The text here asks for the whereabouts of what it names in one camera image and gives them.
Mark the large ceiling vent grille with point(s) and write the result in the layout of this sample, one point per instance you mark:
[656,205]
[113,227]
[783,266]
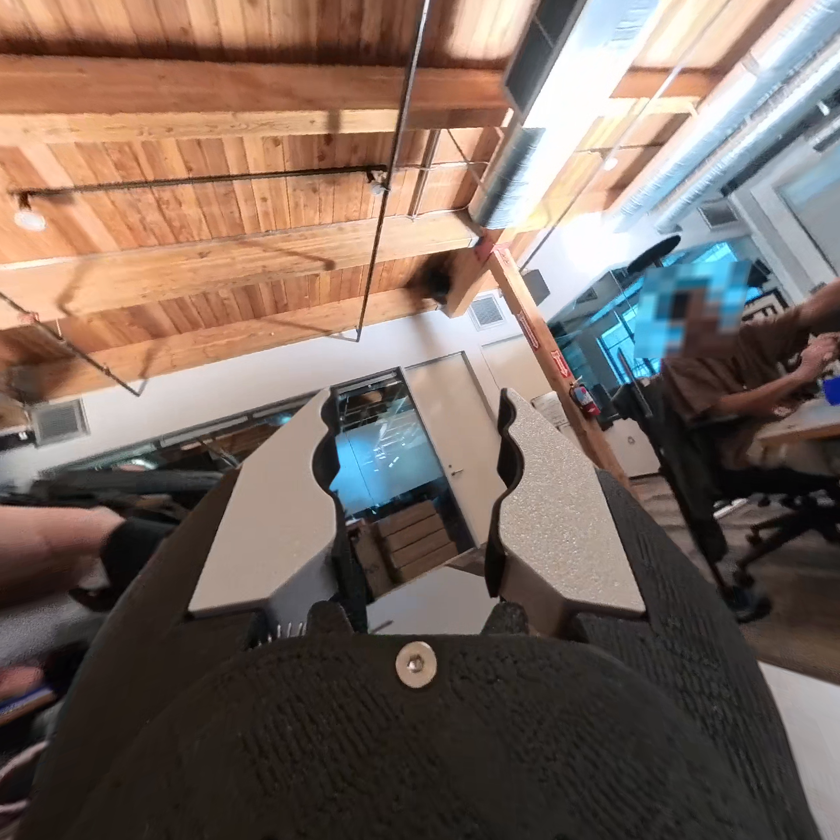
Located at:
[538,59]

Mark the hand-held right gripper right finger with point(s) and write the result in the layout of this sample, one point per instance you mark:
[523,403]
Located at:
[564,525]

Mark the person's left hand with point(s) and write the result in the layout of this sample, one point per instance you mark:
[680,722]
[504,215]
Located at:
[46,551]

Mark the white door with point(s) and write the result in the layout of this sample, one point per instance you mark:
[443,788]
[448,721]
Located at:
[518,367]
[453,420]

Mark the black ceiling pipe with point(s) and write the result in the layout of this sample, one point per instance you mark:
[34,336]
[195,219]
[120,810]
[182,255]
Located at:
[387,164]

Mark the black office chair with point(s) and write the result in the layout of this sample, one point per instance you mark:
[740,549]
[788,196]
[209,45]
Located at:
[787,485]

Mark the printed cardboard box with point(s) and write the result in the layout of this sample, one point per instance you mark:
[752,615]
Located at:
[374,564]

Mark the wooden post red signs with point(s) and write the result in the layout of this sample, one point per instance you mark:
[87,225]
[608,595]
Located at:
[558,367]

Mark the silver air duct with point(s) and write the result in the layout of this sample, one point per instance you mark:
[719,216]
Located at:
[709,131]
[508,177]

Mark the black wall speaker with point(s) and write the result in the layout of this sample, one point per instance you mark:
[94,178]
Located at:
[536,285]

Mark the metal sprinkler pipe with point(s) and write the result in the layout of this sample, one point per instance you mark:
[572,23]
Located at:
[79,351]

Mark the plain cardboard box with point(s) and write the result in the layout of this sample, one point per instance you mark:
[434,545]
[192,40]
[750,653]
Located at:
[421,556]
[426,572]
[407,518]
[415,538]

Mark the black track light rail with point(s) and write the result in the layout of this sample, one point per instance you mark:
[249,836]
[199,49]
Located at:
[197,182]

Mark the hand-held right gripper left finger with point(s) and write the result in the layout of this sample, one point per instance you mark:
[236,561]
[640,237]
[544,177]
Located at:
[269,525]

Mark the red fire extinguisher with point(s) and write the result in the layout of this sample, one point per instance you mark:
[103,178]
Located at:
[585,399]

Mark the black round ceiling fixture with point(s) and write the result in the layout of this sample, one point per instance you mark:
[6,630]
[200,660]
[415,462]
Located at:
[433,281]

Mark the white office desk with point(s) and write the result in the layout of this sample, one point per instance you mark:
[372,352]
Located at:
[800,423]

